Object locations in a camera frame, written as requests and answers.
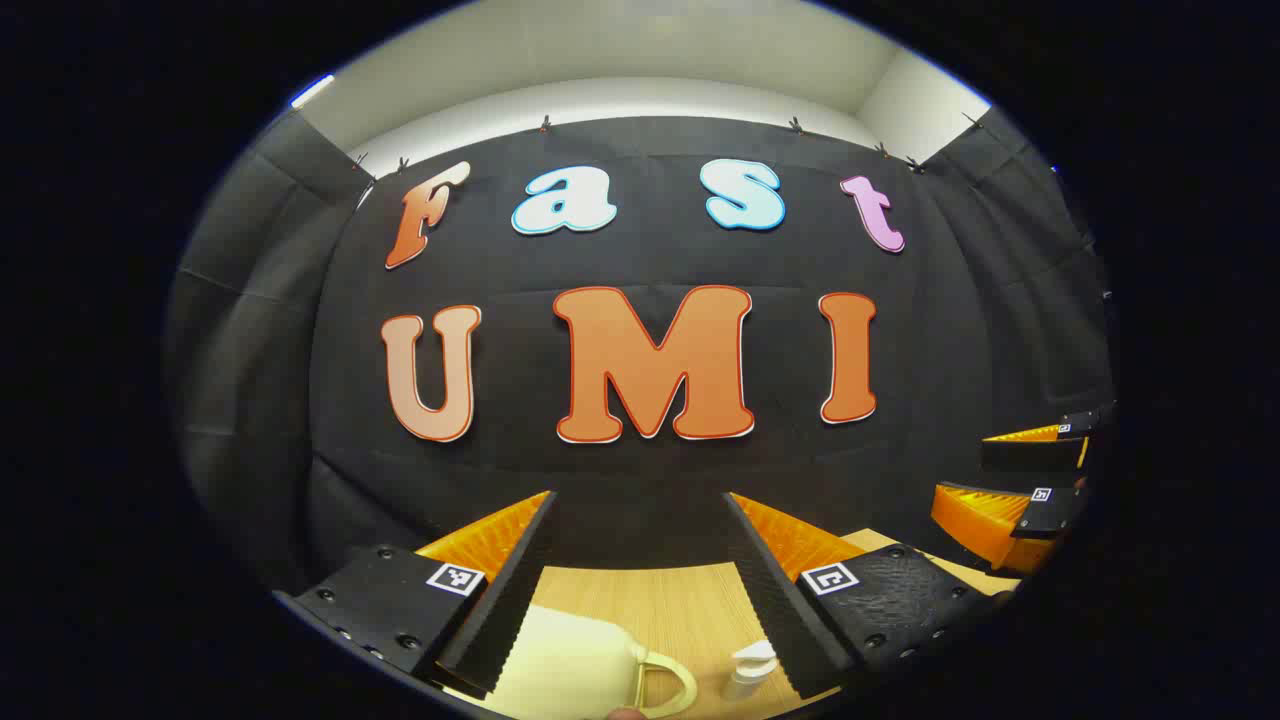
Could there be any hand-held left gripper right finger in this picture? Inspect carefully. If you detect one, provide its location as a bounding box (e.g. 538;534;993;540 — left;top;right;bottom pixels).
722;491;1019;701

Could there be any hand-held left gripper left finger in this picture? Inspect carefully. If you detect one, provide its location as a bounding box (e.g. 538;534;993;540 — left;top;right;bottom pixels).
272;490;558;701

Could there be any white pump bottle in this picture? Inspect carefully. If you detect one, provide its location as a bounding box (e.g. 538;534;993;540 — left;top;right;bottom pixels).
722;640;781;701

